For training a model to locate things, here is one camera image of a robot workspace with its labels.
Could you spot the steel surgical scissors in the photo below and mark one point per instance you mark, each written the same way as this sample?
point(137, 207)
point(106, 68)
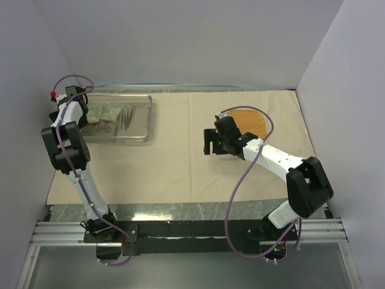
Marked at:
point(89, 130)

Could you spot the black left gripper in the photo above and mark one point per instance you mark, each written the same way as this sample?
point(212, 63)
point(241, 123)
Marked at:
point(82, 122)

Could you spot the steel mesh instrument tray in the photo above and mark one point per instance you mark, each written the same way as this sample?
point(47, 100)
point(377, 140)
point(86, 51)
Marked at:
point(140, 128)

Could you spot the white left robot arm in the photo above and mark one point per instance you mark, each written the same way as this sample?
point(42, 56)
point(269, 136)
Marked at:
point(69, 154)

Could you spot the left gauze packet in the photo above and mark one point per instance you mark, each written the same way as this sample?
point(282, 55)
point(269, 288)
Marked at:
point(93, 115)

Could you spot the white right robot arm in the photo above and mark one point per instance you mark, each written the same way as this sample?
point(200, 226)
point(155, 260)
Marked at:
point(308, 187)

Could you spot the aluminium front frame rail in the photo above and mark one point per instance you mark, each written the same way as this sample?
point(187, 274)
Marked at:
point(62, 234)

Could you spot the orange woven bamboo tray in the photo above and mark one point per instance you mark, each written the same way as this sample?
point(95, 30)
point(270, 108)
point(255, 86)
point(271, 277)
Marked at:
point(248, 120)

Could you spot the gauze packet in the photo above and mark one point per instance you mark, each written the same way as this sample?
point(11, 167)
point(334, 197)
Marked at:
point(93, 115)
point(110, 113)

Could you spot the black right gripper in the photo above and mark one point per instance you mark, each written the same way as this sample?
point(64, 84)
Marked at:
point(211, 135)

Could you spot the steel tweezers bundle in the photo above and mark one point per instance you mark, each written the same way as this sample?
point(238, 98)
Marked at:
point(124, 120)

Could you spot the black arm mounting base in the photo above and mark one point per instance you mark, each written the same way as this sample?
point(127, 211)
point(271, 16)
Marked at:
point(191, 236)

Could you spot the right gauze packet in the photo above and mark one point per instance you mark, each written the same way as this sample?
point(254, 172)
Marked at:
point(110, 113)

